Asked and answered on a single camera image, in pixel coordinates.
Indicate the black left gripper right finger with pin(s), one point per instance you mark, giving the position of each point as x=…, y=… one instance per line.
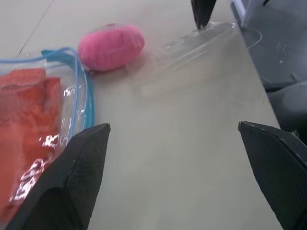
x=280, y=172

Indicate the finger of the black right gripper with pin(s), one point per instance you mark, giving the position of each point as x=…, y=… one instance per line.
x=202, y=10

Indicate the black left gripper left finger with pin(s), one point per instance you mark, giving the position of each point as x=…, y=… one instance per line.
x=72, y=182

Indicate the clear plastic pouch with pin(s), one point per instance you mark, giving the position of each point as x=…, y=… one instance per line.
x=192, y=45

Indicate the clear pouch with blue trim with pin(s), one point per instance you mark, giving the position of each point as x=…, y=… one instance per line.
x=82, y=95

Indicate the orange cloth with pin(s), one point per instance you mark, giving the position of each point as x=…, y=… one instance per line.
x=24, y=107

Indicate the pink cloth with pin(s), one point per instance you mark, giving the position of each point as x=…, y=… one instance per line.
x=110, y=45

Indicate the white grey box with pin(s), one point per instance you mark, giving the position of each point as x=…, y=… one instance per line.
x=242, y=12

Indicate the grey rounded chair seat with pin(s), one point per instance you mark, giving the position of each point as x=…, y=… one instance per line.
x=292, y=105

